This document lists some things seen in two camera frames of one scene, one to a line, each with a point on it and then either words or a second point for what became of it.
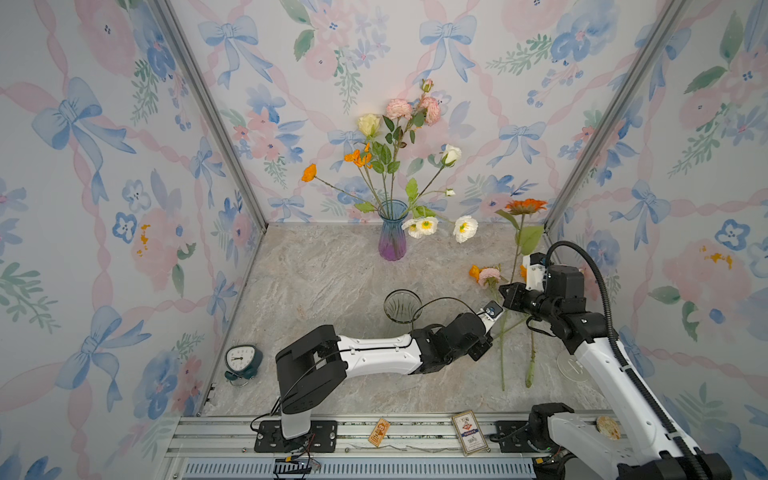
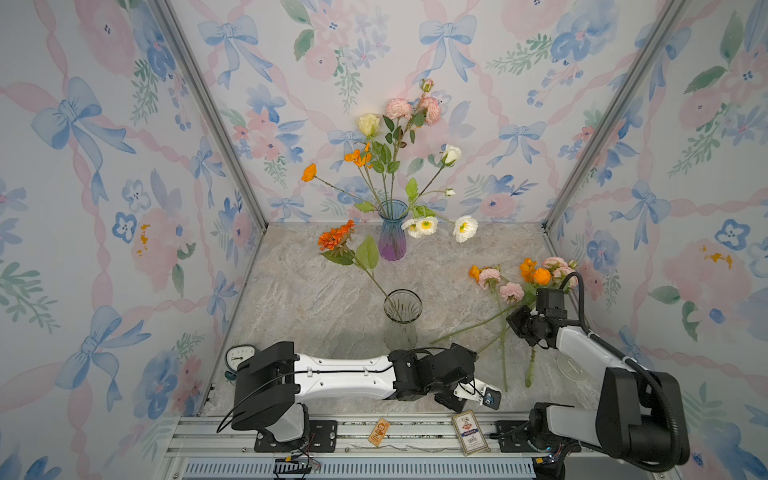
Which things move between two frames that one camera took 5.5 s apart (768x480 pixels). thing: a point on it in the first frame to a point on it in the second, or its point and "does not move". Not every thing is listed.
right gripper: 513,300 to 514,319
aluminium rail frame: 478,445 does not move
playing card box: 469,434 does not move
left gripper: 482,348 to 452,402
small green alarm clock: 242,361 does not move
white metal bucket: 572,367 does not move
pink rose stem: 399,112 does not move
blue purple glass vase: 392,239 does not move
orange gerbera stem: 526,239 to 336,240
